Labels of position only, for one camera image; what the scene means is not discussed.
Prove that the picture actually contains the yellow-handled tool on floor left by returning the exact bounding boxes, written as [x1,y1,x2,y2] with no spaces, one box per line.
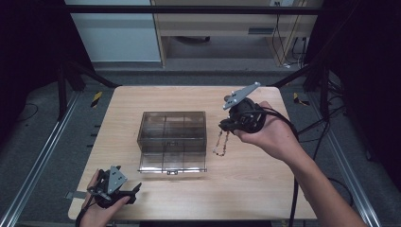
[90,91,104,109]

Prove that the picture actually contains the black curtain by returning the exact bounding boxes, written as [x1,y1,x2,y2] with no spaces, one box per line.
[303,0,401,192]
[0,0,95,149]

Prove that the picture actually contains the looped black floor cable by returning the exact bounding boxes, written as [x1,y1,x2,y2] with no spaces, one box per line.
[311,121,355,207]

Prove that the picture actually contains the transparent grey drawer box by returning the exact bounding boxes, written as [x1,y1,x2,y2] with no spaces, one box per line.
[136,111,208,155]

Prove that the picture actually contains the transparent grey drawer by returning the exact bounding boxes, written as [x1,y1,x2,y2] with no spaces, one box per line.
[137,138,208,148]
[137,150,208,176]
[139,145,208,154]

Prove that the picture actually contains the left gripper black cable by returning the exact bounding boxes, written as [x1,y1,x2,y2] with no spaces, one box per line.
[74,194,96,227]

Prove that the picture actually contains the white cabinet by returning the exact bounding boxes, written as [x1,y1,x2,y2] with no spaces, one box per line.
[63,0,162,63]

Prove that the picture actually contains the thin black floor cable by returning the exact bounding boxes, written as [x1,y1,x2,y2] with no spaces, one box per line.
[18,101,40,123]

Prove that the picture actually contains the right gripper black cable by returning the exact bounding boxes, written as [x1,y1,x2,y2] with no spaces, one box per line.
[249,108,301,227]

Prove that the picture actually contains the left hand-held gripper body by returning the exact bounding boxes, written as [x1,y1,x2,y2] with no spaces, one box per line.
[88,165,134,209]

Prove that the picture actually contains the person's left hand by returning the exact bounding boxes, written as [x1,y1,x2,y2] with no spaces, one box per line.
[78,169,131,227]

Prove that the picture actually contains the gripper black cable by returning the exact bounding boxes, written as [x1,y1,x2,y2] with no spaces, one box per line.
[249,108,301,227]
[74,194,96,227]

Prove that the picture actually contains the beaded bracelet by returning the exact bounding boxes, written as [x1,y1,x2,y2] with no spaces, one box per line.
[212,129,231,158]

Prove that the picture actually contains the hanging black cables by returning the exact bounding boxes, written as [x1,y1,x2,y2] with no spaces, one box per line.
[271,1,309,69]

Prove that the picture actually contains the black metal stand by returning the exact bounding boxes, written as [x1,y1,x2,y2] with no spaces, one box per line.
[267,60,333,121]
[56,60,121,121]

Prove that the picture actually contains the black horizontal frame bar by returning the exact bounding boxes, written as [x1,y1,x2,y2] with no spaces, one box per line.
[63,4,323,15]

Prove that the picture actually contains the yellow-handled tool on floor right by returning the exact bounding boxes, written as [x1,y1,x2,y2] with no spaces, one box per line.
[292,92,311,107]

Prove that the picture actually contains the light wooden desk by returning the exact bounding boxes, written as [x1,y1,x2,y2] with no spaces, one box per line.
[150,0,324,68]

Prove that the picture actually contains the person's right hand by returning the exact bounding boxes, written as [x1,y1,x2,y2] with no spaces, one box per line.
[233,100,305,163]

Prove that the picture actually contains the grey tape strip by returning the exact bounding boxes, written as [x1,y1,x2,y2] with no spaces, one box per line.
[63,190,91,201]

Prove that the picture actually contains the yellow-handled tool on floor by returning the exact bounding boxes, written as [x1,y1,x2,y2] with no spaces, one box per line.
[292,92,311,107]
[90,91,104,109]

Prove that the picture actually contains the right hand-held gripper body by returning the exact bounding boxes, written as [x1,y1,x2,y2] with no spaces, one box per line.
[222,81,268,134]

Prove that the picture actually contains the aluminium floor rail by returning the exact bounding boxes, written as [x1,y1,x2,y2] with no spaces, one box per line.
[0,90,80,227]
[309,94,383,227]

